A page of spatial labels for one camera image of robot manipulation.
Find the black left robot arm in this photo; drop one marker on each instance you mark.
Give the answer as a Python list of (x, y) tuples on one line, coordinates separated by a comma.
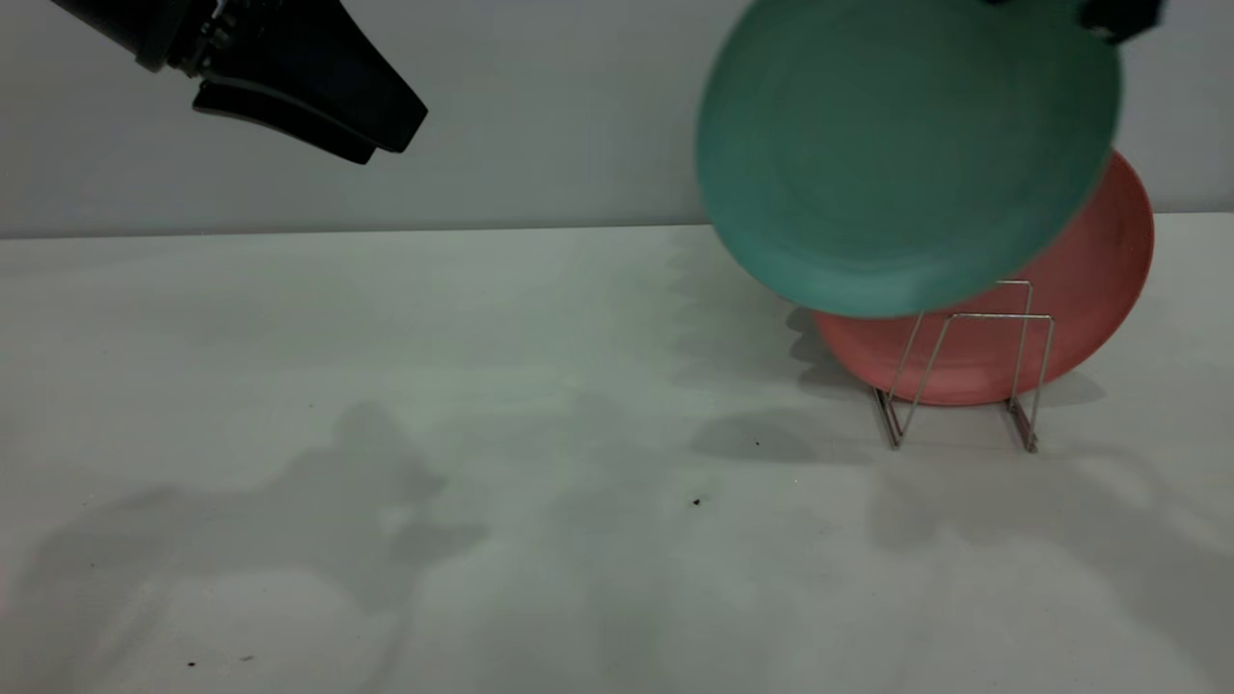
[(125, 24)]

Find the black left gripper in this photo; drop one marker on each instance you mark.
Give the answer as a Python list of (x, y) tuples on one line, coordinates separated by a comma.
[(204, 39)]

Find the green round plate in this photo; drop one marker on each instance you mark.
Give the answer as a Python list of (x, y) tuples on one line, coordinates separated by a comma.
[(897, 154)]

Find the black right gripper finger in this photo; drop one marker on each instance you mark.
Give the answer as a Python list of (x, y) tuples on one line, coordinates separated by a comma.
[(1118, 17)]

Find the pink round plate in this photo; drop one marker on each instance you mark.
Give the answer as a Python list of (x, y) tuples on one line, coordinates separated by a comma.
[(1089, 289)]

